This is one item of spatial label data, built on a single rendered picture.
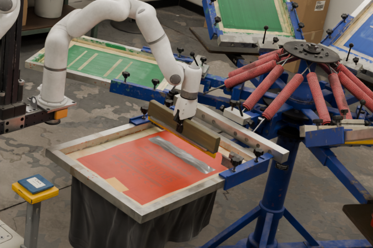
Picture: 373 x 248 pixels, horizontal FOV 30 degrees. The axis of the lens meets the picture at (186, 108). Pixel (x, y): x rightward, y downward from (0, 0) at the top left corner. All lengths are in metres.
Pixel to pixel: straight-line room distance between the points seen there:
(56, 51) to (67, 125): 2.48
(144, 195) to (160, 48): 0.60
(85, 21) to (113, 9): 0.13
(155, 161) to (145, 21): 0.62
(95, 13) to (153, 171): 0.70
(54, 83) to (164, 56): 0.48
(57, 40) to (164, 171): 0.70
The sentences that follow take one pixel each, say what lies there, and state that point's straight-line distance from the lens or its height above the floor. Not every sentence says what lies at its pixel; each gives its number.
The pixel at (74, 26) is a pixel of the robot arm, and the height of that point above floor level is 1.50.
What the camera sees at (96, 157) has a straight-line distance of 2.99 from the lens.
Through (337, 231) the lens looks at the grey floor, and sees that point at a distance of 4.72.
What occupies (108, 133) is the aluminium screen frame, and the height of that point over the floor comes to 0.99.
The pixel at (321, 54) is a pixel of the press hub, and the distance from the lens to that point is 3.68.
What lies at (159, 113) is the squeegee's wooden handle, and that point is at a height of 1.11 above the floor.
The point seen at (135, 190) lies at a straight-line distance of 2.81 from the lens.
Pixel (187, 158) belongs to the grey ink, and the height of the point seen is 0.96.
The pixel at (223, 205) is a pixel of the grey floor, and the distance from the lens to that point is 4.65.
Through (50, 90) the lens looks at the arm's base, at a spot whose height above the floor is 1.20.
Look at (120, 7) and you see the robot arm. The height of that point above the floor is 1.61.
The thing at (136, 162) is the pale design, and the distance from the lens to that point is 3.00.
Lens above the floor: 2.42
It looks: 24 degrees down
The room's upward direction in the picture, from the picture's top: 10 degrees clockwise
